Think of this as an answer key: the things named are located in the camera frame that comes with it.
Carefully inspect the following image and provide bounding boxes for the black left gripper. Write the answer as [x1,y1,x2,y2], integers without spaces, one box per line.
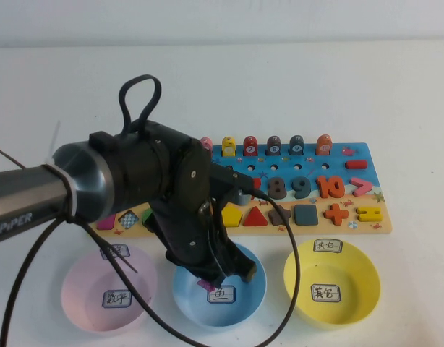
[151,198,258,291]

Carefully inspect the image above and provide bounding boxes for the blue labelled bowl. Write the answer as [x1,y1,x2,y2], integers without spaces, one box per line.
[171,241,268,332]

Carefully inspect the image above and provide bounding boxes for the yellow fish piece 6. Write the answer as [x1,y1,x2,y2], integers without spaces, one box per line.
[221,136,237,158]

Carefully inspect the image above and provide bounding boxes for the red fish piece 7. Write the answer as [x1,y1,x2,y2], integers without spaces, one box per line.
[242,135,259,158]

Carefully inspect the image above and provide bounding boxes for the yellow labelled bowl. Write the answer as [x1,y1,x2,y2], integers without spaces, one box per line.
[283,238,383,330]

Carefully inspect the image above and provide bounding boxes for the pink labelled bowl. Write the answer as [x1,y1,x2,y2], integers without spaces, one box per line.
[60,244,159,333]

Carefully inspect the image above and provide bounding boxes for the dark grey fish piece 9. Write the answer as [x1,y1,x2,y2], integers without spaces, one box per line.
[289,134,305,156]

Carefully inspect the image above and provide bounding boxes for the orange fish piece 10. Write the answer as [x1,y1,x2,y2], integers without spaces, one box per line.
[315,134,334,156]

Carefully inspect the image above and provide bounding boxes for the colourful wooden puzzle board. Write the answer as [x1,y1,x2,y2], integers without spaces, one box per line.
[87,142,393,239]

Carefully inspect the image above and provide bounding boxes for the yellow pentagon block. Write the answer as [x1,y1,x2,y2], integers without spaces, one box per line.
[221,206,244,228]

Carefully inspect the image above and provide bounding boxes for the red triangle block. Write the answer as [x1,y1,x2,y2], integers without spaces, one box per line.
[242,205,269,228]

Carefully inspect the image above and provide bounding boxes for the brown star block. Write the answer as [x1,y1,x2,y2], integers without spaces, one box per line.
[268,205,293,226]

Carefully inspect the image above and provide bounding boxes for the brown number 8 block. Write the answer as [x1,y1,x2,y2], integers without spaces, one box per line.
[267,176,288,200]

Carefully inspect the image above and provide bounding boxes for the dark grey square block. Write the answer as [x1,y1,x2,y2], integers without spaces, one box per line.
[293,204,320,226]

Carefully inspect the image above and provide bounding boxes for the dark grey number 9 block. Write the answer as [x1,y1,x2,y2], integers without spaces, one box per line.
[291,176,312,200]

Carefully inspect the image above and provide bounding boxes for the orange plus sign block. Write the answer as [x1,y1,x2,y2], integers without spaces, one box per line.
[323,203,350,225]

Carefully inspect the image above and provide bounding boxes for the magenta rectangle block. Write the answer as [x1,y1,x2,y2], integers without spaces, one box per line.
[96,215,117,231]

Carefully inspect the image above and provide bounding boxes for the orange number 10 block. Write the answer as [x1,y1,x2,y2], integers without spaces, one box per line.
[315,175,346,199]

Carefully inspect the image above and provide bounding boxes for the yellow equals sign block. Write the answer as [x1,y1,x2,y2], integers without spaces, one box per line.
[356,206,384,222]

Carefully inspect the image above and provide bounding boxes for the pink greater-than sign block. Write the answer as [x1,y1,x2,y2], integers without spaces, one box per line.
[350,177,374,198]

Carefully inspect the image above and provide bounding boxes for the thin black camera cable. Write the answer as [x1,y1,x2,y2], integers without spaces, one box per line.
[86,186,301,347]

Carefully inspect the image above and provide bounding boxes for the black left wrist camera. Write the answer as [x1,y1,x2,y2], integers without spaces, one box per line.
[209,162,256,205]

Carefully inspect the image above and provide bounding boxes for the thin dark cable tie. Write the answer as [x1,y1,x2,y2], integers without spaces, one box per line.
[0,142,27,170]
[101,244,139,274]

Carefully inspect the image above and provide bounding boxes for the thick dark arm cable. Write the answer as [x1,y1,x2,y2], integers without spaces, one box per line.
[0,213,74,347]

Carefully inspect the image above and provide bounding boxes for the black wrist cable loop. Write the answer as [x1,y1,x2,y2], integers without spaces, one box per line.
[119,74,162,137]

